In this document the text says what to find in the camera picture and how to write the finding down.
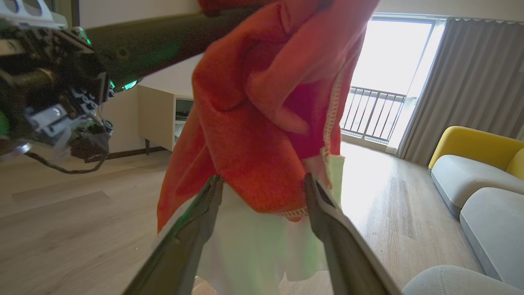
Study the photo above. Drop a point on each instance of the glass balcony door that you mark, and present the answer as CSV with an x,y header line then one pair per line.
x,y
389,53

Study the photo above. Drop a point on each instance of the yellow sofa backrest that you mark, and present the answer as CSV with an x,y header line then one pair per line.
x,y
470,145

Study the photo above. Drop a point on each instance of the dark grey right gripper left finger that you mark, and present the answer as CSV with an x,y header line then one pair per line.
x,y
180,254

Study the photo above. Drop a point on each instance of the grey sofa seat cushion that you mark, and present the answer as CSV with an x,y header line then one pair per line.
x,y
495,229
462,178

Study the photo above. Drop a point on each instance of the red and white garment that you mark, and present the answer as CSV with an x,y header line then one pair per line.
x,y
254,143

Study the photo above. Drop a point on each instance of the beige wooden cabinet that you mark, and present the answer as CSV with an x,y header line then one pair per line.
x,y
155,116

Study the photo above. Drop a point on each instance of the grey pleated curtain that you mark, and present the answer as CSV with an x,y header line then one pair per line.
x,y
470,82

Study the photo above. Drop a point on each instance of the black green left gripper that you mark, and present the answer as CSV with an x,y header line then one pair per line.
x,y
49,82

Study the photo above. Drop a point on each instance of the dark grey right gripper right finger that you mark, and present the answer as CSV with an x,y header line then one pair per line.
x,y
344,254

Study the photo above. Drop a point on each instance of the metal balcony railing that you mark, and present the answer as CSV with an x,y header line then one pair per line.
x,y
372,114

